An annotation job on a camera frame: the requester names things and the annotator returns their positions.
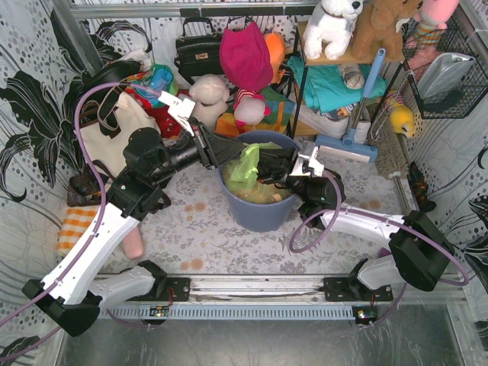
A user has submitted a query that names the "green plastic trash bag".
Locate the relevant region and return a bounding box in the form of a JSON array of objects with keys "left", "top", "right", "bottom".
[{"left": 223, "top": 142, "right": 292, "bottom": 204}]

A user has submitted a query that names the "striped red purple sock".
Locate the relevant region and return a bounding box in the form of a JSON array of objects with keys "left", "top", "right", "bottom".
[{"left": 378, "top": 248, "right": 391, "bottom": 258}]

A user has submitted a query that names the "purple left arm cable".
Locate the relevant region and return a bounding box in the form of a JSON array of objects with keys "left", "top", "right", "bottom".
[{"left": 0, "top": 82, "right": 165, "bottom": 363}]

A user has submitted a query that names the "white round plush toy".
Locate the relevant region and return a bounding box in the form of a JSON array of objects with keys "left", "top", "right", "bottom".
[{"left": 189, "top": 74, "right": 230, "bottom": 131}]

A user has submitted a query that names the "black round hat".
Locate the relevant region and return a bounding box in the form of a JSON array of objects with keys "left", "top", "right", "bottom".
[{"left": 82, "top": 60, "right": 142, "bottom": 104}]

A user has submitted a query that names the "colourful striped bag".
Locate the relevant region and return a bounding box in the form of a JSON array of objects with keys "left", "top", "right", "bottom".
[{"left": 126, "top": 64, "right": 178, "bottom": 109}]

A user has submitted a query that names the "pink faced plush doll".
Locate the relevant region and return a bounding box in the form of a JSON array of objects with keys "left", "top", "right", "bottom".
[{"left": 233, "top": 88, "right": 271, "bottom": 127}]

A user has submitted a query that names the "brown plush dog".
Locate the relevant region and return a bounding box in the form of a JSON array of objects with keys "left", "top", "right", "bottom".
[{"left": 352, "top": 0, "right": 423, "bottom": 60}]

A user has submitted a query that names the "beige chenille mop head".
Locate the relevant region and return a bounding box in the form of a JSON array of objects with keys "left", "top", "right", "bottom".
[{"left": 374, "top": 124, "right": 408, "bottom": 178}]

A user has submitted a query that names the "orange checkered cloth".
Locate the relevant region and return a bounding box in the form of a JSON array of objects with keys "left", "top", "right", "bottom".
[{"left": 56, "top": 205, "right": 98, "bottom": 257}]

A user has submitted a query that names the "yellow plush duck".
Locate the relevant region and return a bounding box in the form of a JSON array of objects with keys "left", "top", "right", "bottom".
[{"left": 386, "top": 95, "right": 415, "bottom": 138}]

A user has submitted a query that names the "black wire basket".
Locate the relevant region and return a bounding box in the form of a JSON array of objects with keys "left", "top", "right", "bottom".
[{"left": 403, "top": 18, "right": 487, "bottom": 120}]

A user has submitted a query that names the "cream canvas tote bag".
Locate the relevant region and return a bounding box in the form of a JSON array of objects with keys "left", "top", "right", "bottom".
[{"left": 80, "top": 92, "right": 161, "bottom": 177}]

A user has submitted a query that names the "white husky plush dog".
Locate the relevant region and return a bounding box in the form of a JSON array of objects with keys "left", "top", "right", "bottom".
[{"left": 303, "top": 0, "right": 364, "bottom": 60}]

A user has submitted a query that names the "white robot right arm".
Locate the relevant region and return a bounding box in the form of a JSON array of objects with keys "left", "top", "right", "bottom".
[{"left": 257, "top": 146, "right": 454, "bottom": 301}]

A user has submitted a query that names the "silver pouch in basket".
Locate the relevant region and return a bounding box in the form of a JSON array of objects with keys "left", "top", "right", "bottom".
[{"left": 417, "top": 53, "right": 477, "bottom": 99}]

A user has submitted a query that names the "white sneaker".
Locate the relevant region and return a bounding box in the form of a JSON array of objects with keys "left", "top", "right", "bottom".
[{"left": 298, "top": 104, "right": 348, "bottom": 139}]

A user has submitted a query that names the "metal mop pole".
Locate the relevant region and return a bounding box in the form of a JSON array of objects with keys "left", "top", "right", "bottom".
[{"left": 389, "top": 133, "right": 415, "bottom": 215}]

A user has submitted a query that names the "pink pencil case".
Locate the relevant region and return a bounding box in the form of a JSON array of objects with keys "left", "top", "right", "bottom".
[{"left": 121, "top": 226, "right": 144, "bottom": 260}]

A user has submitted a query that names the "rainbow striped bag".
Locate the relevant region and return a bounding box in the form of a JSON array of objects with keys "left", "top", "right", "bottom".
[{"left": 215, "top": 86, "right": 296, "bottom": 137}]

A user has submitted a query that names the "pink plush toy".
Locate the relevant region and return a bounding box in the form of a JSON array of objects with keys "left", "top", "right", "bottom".
[{"left": 413, "top": 0, "right": 459, "bottom": 43}]

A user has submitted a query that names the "blue trash bin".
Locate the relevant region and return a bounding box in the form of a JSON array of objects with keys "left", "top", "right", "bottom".
[{"left": 217, "top": 130, "right": 300, "bottom": 233}]

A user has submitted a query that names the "black leather handbag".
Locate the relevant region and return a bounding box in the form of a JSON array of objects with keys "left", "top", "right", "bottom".
[{"left": 174, "top": 17, "right": 224, "bottom": 85}]

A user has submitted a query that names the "small wooden shelf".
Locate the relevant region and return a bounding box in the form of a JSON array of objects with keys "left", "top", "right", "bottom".
[{"left": 295, "top": 21, "right": 405, "bottom": 130}]

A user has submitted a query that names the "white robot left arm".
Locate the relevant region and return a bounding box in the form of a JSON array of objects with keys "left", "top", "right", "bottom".
[{"left": 22, "top": 119, "right": 245, "bottom": 337}]

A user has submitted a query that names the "magenta cloth bag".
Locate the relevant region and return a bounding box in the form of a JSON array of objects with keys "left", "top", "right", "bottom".
[{"left": 219, "top": 21, "right": 273, "bottom": 92}]

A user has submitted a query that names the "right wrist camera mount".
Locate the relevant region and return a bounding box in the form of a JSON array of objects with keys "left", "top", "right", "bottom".
[{"left": 289, "top": 141, "right": 324, "bottom": 177}]

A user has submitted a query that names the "teal folded towel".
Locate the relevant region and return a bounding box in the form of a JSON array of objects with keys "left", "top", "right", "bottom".
[{"left": 287, "top": 56, "right": 387, "bottom": 112}]

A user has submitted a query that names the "orange plush toy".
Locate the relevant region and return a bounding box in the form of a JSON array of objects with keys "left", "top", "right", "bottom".
[{"left": 264, "top": 32, "right": 286, "bottom": 84}]

